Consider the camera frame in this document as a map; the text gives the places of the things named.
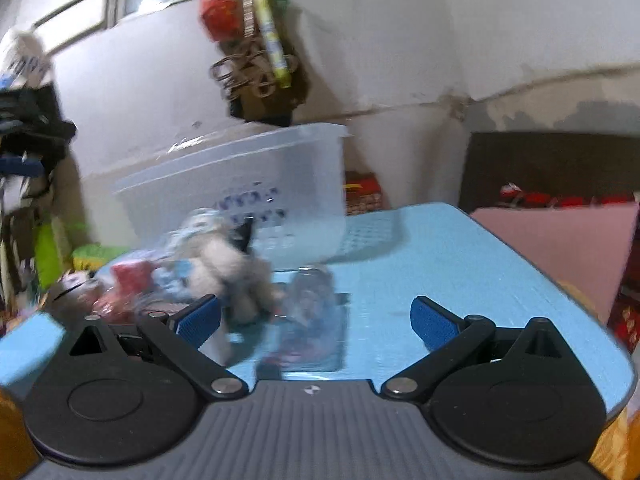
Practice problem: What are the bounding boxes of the yellow green lanyard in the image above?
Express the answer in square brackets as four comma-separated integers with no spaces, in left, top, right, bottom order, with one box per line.
[242,0,294,90]

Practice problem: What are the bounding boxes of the blue foam mat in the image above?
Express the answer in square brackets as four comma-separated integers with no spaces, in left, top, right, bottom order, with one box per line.
[0,201,637,418]

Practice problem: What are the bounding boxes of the brown hanging bag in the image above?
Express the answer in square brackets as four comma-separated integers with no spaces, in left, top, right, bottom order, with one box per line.
[228,54,309,127]

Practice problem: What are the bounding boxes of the clear plastic bottle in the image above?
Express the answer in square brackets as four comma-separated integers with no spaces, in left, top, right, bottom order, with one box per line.
[255,266,348,380]

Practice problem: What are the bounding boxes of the red cigarette pack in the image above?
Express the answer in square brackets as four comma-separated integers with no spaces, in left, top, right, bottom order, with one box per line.
[92,259,155,324]

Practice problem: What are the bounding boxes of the hanging dark clothes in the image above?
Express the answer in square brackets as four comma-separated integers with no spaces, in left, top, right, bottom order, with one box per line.
[1,84,77,200]

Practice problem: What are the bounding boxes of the dark wooden headboard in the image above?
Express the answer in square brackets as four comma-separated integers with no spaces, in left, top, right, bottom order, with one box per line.
[458,131,639,212]

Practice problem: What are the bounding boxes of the white plush toy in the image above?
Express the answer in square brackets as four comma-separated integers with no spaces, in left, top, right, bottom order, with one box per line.
[164,208,278,365]

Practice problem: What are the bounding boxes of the translucent plastic basket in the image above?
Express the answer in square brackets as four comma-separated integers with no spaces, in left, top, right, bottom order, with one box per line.
[115,122,348,271]

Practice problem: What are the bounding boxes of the pink board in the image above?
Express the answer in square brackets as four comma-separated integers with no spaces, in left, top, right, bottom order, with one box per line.
[472,203,638,322]

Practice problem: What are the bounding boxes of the green paper bag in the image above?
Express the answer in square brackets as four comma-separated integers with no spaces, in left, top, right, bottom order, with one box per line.
[34,214,73,289]

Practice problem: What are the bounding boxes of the red gift box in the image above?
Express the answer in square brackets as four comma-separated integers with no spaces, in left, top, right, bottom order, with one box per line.
[343,171,384,216]

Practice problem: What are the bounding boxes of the blue white cloth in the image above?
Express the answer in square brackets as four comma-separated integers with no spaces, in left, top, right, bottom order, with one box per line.
[152,228,198,304]

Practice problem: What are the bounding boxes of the green lidded yellow box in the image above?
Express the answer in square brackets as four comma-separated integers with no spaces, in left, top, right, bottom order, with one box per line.
[72,244,129,271]

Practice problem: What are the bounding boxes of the red hanging bag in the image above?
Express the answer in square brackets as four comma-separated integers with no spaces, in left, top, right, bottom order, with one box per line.
[198,0,244,42]

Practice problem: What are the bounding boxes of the coiled tan rope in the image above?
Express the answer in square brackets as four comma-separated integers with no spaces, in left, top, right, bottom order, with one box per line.
[209,34,302,101]

